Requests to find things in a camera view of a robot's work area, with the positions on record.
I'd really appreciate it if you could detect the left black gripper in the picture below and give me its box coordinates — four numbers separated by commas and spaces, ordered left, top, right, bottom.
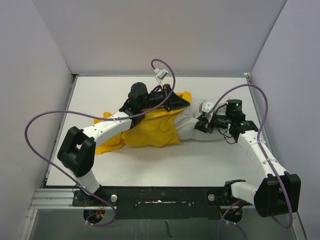
139, 84, 190, 111

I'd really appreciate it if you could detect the white pillow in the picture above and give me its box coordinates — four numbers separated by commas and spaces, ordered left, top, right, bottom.
174, 97, 223, 142

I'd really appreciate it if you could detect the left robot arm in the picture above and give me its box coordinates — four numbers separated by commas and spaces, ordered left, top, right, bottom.
57, 82, 191, 206

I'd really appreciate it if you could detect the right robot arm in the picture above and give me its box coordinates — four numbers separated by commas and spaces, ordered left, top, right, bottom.
195, 99, 301, 217

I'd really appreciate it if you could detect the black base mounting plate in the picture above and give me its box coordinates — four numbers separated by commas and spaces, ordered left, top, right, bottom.
72, 186, 247, 223

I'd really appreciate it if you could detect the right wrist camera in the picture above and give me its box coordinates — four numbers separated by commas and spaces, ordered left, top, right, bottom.
199, 101, 214, 118

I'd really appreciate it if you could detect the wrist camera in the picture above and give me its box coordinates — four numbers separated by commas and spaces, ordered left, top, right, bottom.
199, 101, 214, 118
153, 67, 169, 83

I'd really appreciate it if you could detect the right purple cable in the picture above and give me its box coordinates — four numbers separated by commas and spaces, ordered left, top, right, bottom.
207, 83, 295, 240

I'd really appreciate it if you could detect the purple cable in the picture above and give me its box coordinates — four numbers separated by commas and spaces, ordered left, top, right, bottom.
24, 58, 177, 228
207, 83, 295, 240

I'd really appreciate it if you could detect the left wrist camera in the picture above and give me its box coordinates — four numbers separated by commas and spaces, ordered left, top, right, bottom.
153, 67, 169, 83

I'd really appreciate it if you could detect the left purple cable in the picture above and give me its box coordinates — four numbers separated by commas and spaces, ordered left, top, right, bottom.
24, 58, 177, 228

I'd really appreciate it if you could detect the aluminium frame rail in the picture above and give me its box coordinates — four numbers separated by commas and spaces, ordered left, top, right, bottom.
19, 72, 308, 240

